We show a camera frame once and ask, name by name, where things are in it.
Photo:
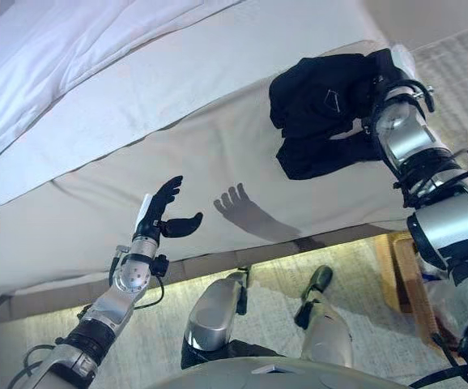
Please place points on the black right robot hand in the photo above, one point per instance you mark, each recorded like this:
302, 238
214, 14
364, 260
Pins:
396, 65

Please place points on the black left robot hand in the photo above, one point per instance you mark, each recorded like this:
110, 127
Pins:
153, 215

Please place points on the black garment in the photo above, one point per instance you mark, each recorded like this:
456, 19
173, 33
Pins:
311, 93

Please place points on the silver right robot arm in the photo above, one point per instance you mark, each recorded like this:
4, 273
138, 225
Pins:
448, 219

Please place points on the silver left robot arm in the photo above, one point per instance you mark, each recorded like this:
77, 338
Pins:
133, 279

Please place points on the beige bed cover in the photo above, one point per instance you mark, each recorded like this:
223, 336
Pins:
137, 182

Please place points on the wooden wicker basket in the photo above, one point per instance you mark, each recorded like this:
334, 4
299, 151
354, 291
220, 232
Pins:
408, 279

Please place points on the silver robot left leg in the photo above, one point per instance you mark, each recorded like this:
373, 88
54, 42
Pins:
214, 308

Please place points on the silver robot leg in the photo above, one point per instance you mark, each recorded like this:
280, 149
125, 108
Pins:
214, 308
327, 332

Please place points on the white duvet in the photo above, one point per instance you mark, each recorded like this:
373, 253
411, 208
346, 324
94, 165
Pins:
35, 81

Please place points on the grey robot torso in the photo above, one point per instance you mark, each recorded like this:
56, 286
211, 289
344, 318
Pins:
258, 377

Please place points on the silver robot right leg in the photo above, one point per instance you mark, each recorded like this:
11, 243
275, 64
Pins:
327, 332

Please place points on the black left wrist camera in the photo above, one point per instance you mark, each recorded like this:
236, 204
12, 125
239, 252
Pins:
160, 265

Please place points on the brown bed frame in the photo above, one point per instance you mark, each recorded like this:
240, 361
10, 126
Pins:
76, 291

